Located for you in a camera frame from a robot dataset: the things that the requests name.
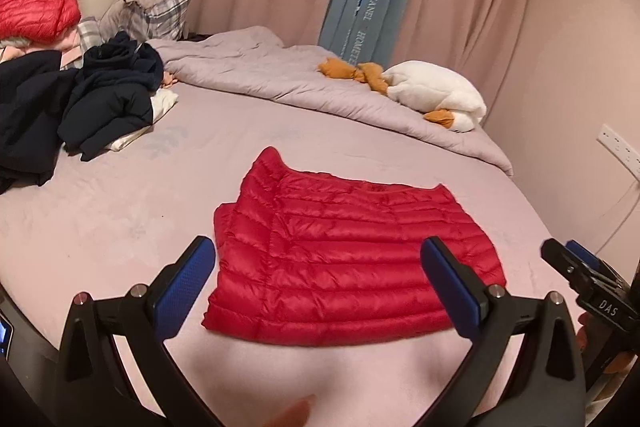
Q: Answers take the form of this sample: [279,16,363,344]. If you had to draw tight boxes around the grey quilt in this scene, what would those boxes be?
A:
[145,26,515,178]

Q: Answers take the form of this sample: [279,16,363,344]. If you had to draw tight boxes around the navy hooded jacket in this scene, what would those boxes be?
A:
[57,30,165,162]

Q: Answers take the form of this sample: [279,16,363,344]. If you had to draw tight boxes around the white goose plush toy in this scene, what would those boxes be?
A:
[318,57,487,134]

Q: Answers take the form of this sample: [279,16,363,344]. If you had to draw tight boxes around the pink bed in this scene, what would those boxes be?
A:
[0,82,592,427]

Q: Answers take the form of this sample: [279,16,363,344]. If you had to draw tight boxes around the white cloth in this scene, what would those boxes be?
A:
[105,87,180,153]

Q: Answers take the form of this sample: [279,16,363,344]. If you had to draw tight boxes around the white cable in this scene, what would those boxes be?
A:
[600,179,640,254]

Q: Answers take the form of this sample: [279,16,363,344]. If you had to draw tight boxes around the white wall socket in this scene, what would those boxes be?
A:
[597,123,640,178]

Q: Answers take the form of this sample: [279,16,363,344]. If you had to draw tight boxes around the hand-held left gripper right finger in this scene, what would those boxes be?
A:
[420,236,587,427]

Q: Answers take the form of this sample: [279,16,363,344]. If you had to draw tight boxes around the smartphone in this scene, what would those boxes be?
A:
[0,312,15,359]

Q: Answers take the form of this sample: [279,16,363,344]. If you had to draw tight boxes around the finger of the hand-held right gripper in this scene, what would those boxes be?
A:
[540,238,601,296]
[566,239,609,271]

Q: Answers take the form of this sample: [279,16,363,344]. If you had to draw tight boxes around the person's left hand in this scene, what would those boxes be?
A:
[260,394,317,427]

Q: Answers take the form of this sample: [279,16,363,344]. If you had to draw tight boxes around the person's right hand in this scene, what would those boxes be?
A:
[602,347,636,376]

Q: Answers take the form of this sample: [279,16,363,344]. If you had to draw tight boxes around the plaid cloth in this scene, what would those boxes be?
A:
[75,17,104,70]

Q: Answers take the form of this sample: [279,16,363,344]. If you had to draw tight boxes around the red quilted jacket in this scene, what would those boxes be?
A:
[0,0,82,46]

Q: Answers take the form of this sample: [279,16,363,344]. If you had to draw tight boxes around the red down jacket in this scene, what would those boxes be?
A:
[201,146,507,348]

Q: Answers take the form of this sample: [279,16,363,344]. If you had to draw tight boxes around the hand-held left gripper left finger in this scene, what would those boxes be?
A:
[52,235,217,427]

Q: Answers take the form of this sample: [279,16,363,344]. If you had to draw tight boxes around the pink folded clothes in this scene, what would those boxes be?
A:
[0,34,84,70]

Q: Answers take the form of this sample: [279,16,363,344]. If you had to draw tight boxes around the plaid pillow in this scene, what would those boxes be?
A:
[100,0,197,43]

